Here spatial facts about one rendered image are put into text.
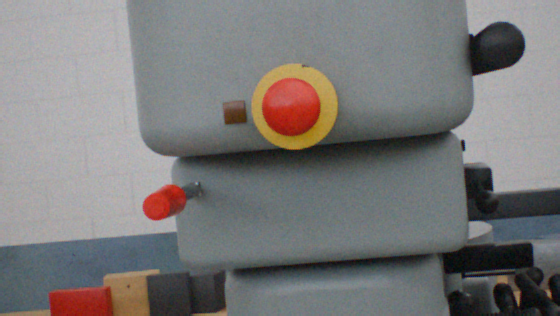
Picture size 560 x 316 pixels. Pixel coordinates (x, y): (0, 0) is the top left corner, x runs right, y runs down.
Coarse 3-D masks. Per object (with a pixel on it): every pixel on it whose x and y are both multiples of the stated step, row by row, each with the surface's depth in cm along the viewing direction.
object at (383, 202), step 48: (336, 144) 88; (384, 144) 87; (432, 144) 87; (240, 192) 89; (288, 192) 88; (336, 192) 88; (384, 192) 87; (432, 192) 87; (192, 240) 89; (240, 240) 89; (288, 240) 88; (336, 240) 88; (384, 240) 88; (432, 240) 87
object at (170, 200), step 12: (156, 192) 76; (168, 192) 77; (180, 192) 79; (192, 192) 86; (144, 204) 76; (156, 204) 75; (168, 204) 75; (180, 204) 78; (156, 216) 75; (168, 216) 77
